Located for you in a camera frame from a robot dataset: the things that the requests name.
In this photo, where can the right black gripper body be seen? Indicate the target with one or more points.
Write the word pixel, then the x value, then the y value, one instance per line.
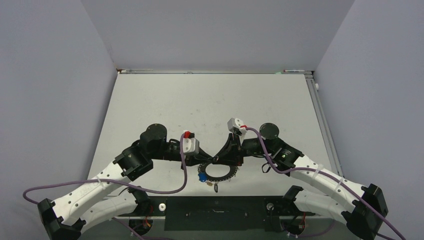
pixel 252 147

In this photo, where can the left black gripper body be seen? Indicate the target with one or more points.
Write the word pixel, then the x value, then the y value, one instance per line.
pixel 168 152

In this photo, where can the perforated metal keyring disc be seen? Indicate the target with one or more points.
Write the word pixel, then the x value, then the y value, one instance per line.
pixel 218 173

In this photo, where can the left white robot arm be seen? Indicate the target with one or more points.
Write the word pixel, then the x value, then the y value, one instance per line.
pixel 110 193

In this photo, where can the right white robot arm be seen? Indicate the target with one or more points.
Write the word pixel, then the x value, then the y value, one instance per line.
pixel 361 208

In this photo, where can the blue key tag on disc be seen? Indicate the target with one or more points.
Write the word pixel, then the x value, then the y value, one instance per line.
pixel 202 177

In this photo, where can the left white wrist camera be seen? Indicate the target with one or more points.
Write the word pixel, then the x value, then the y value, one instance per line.
pixel 190 144

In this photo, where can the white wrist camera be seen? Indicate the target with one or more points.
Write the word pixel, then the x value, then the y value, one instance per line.
pixel 190 144
pixel 236 126

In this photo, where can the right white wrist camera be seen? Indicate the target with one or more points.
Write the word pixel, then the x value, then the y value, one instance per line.
pixel 236 126

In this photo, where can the aluminium frame rail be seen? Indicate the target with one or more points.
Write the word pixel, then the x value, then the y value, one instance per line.
pixel 323 124

